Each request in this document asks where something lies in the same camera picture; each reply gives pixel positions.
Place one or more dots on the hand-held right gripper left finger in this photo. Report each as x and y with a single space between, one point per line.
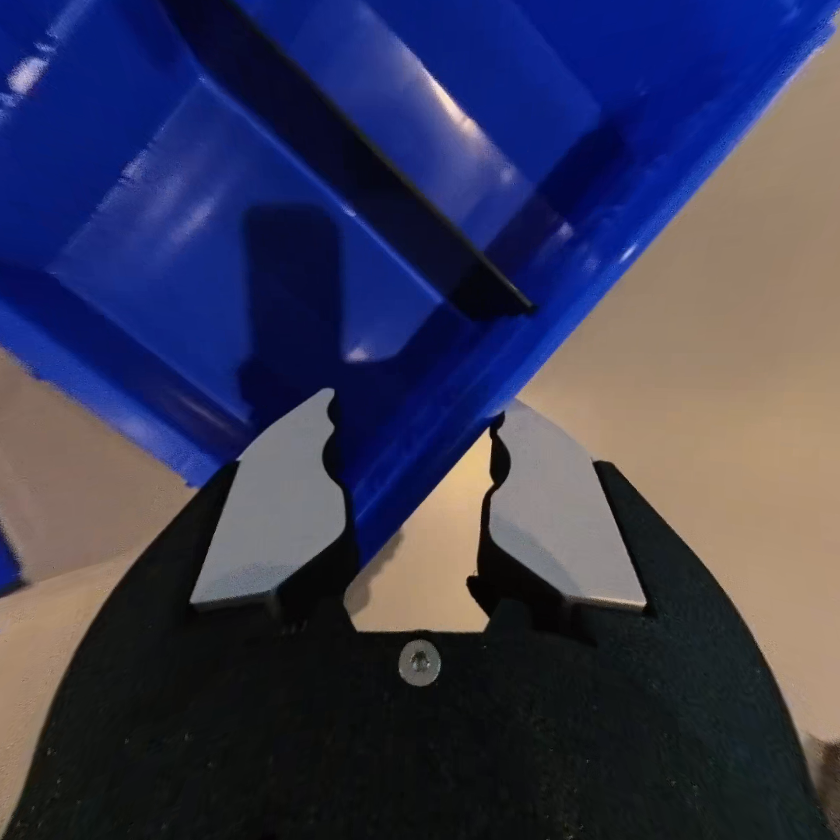
269 512

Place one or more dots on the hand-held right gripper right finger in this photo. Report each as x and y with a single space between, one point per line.
564 518

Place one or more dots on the black bin divider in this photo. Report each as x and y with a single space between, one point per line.
367 170

